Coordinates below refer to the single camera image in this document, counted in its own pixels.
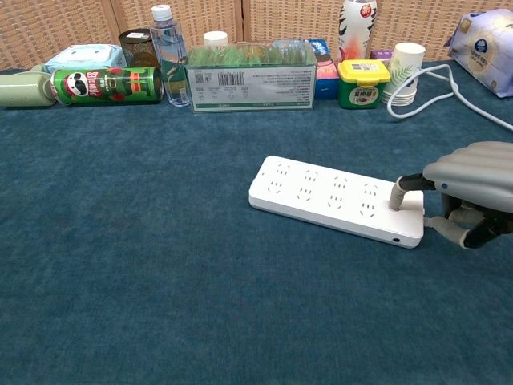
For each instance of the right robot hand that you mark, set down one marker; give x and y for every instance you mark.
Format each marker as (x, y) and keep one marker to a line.
(477, 172)

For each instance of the small purple box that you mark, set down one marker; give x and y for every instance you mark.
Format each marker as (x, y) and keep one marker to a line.
(380, 55)

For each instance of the white power strip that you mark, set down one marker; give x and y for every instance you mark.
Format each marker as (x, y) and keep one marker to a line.
(340, 200)

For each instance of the green Pringles can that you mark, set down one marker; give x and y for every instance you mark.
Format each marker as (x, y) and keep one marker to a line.
(108, 86)

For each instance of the wet wipes pack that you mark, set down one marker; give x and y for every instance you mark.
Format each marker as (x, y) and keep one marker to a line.
(86, 56)

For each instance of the woven rattan screen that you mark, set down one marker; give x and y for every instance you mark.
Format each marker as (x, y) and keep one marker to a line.
(280, 20)

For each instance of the clear green-printed plastic box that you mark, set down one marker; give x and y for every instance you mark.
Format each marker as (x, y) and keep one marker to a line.
(250, 86)

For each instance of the teal table cloth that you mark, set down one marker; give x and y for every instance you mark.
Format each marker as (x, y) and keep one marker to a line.
(160, 240)

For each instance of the white tissue pack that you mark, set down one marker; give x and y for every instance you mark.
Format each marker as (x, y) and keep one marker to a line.
(483, 52)

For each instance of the white drink bottle red print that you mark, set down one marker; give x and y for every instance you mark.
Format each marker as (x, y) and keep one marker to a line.
(356, 28)

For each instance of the black mesh pen holder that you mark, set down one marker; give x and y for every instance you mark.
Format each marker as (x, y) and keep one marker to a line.
(138, 50)

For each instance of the blue and pink carton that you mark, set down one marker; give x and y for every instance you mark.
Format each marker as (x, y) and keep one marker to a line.
(325, 76)

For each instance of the green tub with yellow lid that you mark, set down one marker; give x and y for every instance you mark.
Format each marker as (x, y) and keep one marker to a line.
(362, 86)

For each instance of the pale green bottle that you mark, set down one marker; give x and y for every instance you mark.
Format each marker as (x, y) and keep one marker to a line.
(24, 90)

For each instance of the stack of paper cups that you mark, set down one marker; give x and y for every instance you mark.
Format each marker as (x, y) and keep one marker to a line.
(402, 72)

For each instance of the clear water bottle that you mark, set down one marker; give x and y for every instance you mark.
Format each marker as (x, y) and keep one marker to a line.
(171, 52)

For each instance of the white cup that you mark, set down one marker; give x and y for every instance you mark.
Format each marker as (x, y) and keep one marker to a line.
(215, 38)

